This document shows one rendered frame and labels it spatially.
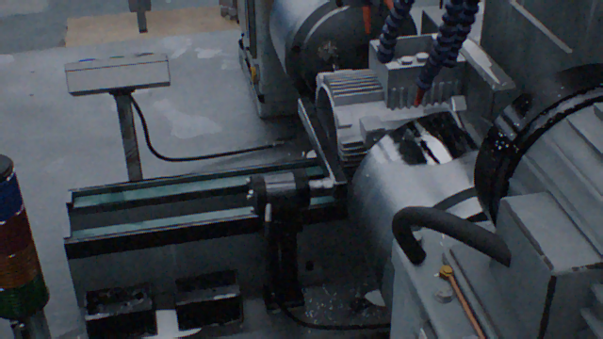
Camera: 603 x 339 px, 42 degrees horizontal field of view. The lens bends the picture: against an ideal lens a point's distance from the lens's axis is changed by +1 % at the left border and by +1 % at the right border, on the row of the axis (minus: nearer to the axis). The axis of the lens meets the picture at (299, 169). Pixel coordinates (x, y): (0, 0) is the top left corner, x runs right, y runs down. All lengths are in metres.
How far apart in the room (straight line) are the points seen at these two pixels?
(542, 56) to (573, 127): 0.61
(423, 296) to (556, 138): 0.20
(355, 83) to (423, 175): 0.32
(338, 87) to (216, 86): 0.71
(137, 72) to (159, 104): 0.44
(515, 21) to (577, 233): 0.77
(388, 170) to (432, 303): 0.27
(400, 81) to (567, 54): 0.24
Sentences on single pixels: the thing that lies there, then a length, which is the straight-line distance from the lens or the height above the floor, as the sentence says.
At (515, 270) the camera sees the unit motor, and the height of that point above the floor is 1.28.
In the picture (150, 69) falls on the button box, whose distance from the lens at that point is 1.37.
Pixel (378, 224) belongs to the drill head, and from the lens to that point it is 0.95.
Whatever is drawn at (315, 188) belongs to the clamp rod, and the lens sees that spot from 1.12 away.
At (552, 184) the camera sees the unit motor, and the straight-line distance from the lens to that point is 0.63.
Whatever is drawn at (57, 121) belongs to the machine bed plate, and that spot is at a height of 0.80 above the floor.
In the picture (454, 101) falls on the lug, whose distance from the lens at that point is 1.21.
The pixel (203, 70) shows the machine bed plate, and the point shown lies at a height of 0.80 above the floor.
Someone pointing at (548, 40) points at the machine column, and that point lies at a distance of 1.23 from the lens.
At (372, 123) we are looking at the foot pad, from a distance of 1.16.
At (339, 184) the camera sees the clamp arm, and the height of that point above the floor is 1.03.
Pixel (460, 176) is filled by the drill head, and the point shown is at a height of 1.16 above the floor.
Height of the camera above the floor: 1.67
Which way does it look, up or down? 34 degrees down
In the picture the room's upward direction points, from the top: 1 degrees counter-clockwise
